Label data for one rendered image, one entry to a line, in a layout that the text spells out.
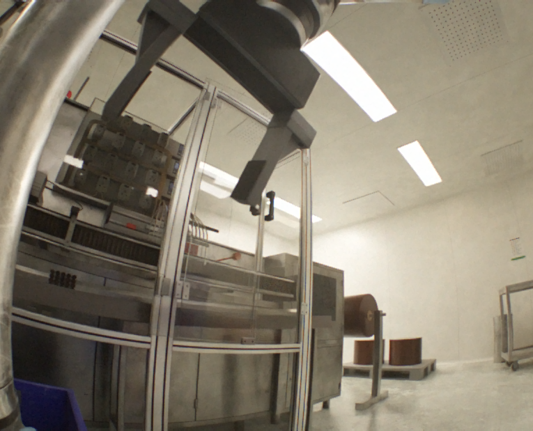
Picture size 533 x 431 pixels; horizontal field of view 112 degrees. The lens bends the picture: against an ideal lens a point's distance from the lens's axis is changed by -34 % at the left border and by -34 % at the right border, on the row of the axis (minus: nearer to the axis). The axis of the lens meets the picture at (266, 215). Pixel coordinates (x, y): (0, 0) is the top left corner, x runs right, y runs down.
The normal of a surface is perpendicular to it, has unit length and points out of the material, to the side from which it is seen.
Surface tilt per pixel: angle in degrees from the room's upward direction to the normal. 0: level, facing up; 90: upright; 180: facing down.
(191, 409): 90
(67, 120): 90
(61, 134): 90
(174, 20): 114
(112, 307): 90
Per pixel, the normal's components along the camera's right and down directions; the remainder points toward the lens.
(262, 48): 0.62, 0.15
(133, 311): 0.67, -0.26
